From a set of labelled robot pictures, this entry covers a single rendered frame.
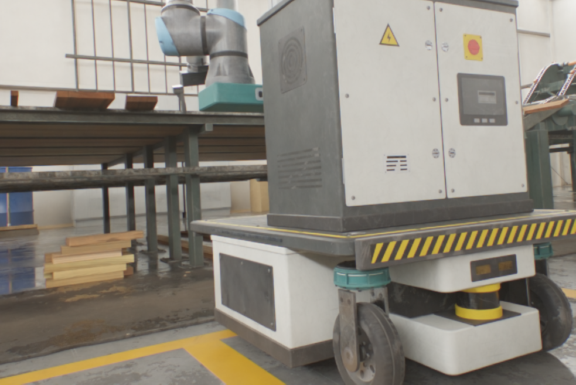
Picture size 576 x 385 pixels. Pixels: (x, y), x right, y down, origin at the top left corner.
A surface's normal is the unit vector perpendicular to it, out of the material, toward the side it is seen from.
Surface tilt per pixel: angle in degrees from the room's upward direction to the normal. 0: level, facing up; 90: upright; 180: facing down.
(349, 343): 90
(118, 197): 90
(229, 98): 90
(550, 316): 90
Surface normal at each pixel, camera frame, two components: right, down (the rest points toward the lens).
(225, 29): 0.08, -0.04
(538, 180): -0.87, 0.03
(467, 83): 0.48, -0.06
